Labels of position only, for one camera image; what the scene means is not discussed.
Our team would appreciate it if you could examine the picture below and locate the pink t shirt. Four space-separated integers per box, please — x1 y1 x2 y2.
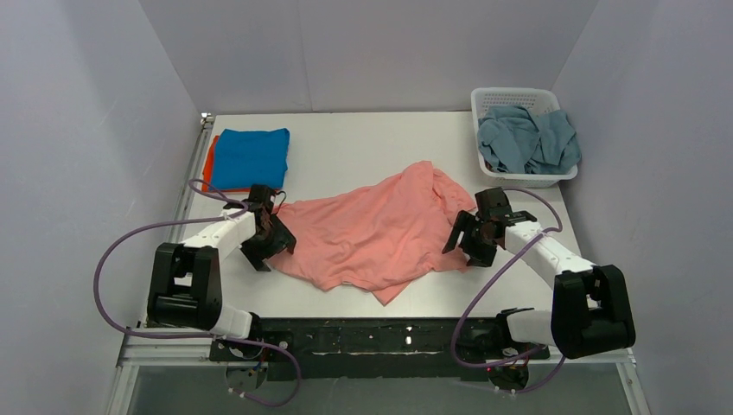
269 161 476 305

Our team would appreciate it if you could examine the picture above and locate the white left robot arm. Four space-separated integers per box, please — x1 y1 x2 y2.
147 184 296 341

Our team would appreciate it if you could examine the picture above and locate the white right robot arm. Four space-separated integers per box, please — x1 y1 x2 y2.
443 188 636 359

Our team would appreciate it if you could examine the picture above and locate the folded blue t shirt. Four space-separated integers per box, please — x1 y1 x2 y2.
208 128 291 193

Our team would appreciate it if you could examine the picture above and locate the folded orange t shirt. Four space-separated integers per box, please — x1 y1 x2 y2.
201 135 279 195

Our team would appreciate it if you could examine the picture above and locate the grey-blue t shirt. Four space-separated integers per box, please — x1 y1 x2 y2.
477 105 582 176

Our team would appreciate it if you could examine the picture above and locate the white plastic basket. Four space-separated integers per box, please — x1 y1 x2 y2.
470 87 580 188

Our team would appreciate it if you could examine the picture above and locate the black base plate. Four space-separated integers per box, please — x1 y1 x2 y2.
208 318 551 382

